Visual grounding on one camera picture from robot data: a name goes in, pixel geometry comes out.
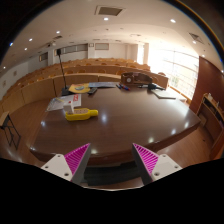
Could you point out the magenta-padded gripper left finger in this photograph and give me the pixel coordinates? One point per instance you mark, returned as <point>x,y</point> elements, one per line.
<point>59,166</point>

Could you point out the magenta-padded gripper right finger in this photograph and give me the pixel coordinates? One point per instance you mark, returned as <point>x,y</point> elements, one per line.
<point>163,166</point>

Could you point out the wooden shelf unit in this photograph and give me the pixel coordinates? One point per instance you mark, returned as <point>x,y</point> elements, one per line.
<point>210,115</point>

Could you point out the small black-legged side table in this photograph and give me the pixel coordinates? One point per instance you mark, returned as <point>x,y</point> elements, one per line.
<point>5,118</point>

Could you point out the grey notebook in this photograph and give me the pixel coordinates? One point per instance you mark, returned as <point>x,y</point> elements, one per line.
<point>164,94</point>

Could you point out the black gooseneck desk microphone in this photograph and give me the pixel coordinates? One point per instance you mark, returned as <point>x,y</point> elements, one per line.
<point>65,90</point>

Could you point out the rows of wooden lecture seats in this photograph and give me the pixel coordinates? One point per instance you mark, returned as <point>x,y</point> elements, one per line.
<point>40,88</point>

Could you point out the yellow booklet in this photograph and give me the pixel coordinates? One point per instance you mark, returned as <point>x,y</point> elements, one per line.
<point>80,88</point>

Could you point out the black desk device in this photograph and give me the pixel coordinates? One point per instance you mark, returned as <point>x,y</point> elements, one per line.
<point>152,86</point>

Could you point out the red marker pen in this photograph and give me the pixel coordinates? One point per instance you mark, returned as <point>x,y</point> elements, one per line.
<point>125,87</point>

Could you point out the blue marker pen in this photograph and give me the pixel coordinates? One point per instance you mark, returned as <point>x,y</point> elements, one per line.
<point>118,86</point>

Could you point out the brown wooden desk organizer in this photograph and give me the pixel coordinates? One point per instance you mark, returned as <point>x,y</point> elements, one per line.
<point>135,79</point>

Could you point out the blue booklet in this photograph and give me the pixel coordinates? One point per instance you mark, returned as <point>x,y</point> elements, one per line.
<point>103,84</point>

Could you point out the small ceiling vent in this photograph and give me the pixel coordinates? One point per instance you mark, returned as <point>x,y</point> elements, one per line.
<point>196,37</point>

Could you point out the recessed ceiling lights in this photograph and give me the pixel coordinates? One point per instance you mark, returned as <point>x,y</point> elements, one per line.
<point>105,19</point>

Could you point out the large square ceiling vent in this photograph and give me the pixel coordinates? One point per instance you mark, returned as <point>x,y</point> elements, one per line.
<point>109,10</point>

